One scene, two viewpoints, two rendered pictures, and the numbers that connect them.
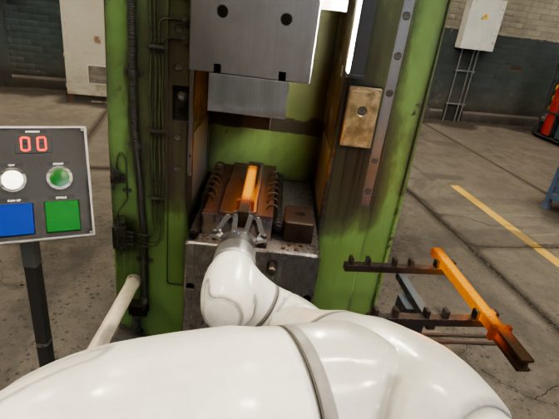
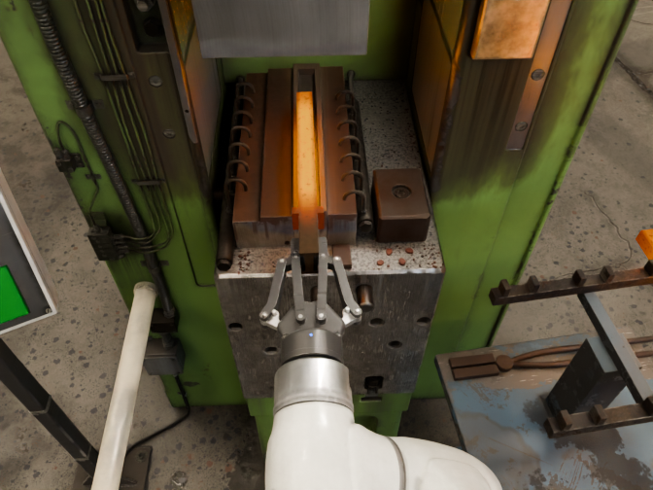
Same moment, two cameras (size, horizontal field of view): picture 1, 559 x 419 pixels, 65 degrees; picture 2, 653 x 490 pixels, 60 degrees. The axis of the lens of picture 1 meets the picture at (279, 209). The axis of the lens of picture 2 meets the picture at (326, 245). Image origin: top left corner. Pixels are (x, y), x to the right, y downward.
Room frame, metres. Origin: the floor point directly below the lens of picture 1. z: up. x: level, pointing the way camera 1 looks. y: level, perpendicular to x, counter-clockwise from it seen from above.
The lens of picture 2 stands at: (0.49, 0.06, 1.65)
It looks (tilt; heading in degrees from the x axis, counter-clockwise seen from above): 50 degrees down; 0
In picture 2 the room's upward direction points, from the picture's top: straight up
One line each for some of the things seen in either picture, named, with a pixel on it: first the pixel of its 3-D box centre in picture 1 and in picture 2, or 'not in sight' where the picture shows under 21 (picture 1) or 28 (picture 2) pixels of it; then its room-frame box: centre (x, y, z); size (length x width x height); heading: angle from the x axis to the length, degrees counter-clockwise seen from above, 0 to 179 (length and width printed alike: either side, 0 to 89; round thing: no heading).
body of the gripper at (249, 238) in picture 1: (238, 243); (311, 336); (0.86, 0.08, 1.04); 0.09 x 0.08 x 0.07; 2
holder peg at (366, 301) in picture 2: (271, 268); (364, 298); (1.04, 0.00, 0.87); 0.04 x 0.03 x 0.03; 2
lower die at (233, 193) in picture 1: (244, 194); (294, 146); (1.32, 0.12, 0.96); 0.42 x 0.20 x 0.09; 2
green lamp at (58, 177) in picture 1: (59, 177); not in sight; (0.98, 0.55, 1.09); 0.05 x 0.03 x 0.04; 92
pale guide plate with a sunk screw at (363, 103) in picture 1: (360, 117); (515, 0); (1.25, -0.19, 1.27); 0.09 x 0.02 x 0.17; 92
